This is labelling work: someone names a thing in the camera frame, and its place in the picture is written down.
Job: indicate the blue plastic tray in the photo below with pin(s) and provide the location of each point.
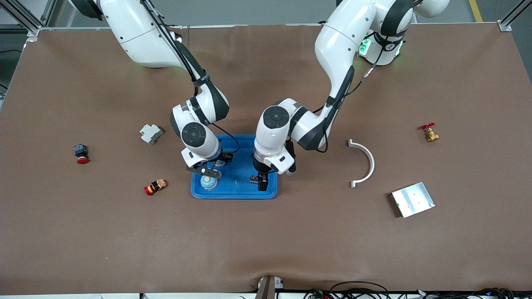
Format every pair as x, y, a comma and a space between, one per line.
237, 189

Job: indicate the white curved plastic bracket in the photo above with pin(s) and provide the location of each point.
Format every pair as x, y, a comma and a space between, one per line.
371, 164

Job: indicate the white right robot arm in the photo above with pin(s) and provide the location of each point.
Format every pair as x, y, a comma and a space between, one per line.
141, 33

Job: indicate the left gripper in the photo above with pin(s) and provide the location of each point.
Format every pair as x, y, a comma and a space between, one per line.
262, 172

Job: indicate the aluminium frame post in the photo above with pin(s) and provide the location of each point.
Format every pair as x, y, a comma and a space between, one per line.
33, 30
505, 25

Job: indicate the black terminal block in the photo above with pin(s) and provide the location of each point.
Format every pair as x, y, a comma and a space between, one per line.
252, 179

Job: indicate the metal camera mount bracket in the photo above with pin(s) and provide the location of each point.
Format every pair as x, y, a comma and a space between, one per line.
268, 288

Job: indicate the red mushroom push button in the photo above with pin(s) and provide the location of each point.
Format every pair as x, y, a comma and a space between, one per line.
81, 151

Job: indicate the light blue call bell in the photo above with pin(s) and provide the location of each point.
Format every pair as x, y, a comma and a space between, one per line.
219, 162
209, 184

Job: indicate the red orange emergency stop button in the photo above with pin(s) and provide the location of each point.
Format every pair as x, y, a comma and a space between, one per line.
155, 187

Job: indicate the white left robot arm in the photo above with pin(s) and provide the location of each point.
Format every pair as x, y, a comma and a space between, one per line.
341, 45

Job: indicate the white circuit breaker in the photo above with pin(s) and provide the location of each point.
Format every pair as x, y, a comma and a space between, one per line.
150, 134

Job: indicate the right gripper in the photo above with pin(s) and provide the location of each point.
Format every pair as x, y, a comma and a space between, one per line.
225, 157

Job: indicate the silver metal plate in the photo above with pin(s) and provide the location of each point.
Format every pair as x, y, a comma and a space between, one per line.
413, 200

